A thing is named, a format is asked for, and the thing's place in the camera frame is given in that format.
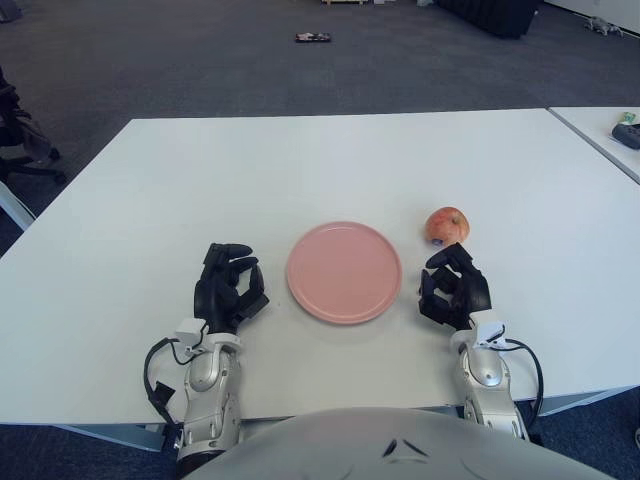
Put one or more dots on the white table leg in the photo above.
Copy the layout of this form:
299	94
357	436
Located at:
17	207

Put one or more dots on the small green package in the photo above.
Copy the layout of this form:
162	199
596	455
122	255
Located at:
630	117

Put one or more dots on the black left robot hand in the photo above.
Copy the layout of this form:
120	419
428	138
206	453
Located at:
220	295

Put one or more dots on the grey quadruped robot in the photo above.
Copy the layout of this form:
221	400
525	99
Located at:
602	25

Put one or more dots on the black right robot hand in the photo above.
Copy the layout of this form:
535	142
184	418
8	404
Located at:
472	290

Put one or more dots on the dark grey handheld controller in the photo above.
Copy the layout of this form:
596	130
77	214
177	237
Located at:
629	136

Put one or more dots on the pink round plate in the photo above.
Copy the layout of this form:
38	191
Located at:
344	272

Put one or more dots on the black cabinet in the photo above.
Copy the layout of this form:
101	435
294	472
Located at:
495	15

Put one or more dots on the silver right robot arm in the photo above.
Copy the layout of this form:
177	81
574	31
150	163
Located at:
487	375

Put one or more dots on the black office chair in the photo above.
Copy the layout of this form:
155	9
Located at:
15	125

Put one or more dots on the red yellow apple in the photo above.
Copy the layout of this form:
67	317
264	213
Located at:
447	224

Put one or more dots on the grey robot torso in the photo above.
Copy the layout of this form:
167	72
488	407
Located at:
325	450

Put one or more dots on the flat black item on floor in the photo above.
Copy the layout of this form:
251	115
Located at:
313	37

